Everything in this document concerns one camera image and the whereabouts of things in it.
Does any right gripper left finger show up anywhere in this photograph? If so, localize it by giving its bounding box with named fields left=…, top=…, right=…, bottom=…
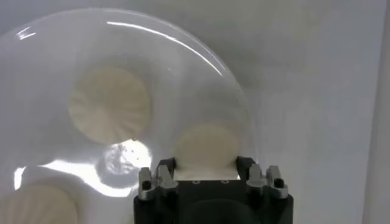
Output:
left=138, top=157, right=179, bottom=201

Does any white steamed baozi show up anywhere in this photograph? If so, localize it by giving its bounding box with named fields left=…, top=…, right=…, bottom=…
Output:
left=175, top=123, right=241, bottom=180
left=67, top=66, right=152, bottom=145
left=0, top=182, right=79, bottom=224

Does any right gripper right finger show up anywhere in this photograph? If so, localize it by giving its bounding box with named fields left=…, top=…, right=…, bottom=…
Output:
left=236, top=155, right=289, bottom=200

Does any white round plate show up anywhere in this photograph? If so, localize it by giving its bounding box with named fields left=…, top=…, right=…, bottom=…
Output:
left=0, top=7, right=260, bottom=224

